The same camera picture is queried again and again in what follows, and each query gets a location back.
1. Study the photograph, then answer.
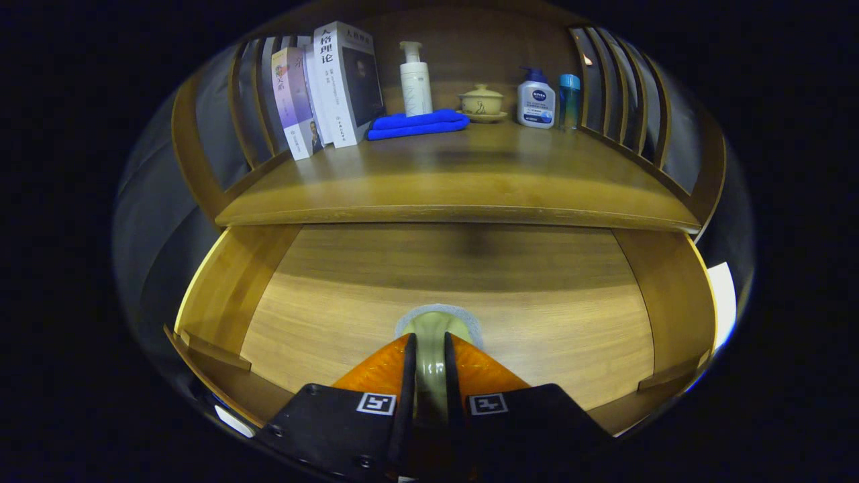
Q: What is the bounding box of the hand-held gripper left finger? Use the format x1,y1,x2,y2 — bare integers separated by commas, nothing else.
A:
255,333,418,482

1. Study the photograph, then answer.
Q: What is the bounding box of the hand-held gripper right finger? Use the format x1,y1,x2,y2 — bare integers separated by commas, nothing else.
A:
443,332,615,480

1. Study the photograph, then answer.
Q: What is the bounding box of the green handled scrub brush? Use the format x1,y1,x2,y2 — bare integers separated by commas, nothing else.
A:
395,304,484,427

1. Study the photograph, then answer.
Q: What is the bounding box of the wooden drawer with black knob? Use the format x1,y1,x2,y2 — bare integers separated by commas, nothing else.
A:
164,221,719,437

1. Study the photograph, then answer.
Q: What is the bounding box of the wooden countertop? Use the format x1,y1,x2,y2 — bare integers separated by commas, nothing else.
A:
215,121,702,234

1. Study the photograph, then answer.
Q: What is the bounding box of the white side cabinet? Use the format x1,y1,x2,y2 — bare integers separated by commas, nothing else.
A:
708,262,738,353

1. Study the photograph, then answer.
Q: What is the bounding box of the blue folded cloth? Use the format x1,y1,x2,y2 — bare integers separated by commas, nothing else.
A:
366,109,470,142

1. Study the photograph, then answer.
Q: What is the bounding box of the yellow lidded teacup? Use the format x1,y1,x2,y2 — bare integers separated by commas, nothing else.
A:
458,83,509,123

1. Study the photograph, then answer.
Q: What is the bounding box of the white blue pump bottle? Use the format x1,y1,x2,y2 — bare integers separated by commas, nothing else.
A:
516,66,557,129

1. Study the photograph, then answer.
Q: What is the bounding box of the tall white pump bottle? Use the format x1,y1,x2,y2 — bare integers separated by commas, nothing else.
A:
399,41,434,117

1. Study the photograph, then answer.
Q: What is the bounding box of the teal bottle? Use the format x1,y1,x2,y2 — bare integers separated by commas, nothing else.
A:
558,74,582,131

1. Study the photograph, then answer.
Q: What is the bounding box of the thin white book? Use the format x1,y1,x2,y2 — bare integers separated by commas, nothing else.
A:
302,44,334,147

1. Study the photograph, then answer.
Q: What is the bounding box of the purple book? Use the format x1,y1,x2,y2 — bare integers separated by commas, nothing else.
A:
271,47,324,162

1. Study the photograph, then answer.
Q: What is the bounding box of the thick white book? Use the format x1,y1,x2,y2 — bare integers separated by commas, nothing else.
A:
313,20,386,148

